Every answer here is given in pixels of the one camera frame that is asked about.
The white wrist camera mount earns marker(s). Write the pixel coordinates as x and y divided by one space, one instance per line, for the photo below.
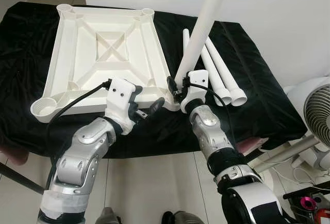
198 78
121 92

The white pedestal fan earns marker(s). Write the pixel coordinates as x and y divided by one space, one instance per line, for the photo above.
312 110

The grey robot foot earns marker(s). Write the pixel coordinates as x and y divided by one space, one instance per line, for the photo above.
185 219
108 217

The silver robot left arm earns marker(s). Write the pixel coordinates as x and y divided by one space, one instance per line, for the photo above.
77 157

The grey robot left foot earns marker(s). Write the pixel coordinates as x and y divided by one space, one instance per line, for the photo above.
108 217

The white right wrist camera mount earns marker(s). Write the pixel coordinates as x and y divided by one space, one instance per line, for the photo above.
198 78

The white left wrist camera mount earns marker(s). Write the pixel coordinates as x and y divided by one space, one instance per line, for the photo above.
121 92

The white plastic table top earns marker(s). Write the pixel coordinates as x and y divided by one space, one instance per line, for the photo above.
77 53

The black cloth table cover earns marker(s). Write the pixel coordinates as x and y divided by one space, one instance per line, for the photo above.
247 79

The grey robot right foot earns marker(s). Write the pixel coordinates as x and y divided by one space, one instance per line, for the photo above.
185 219

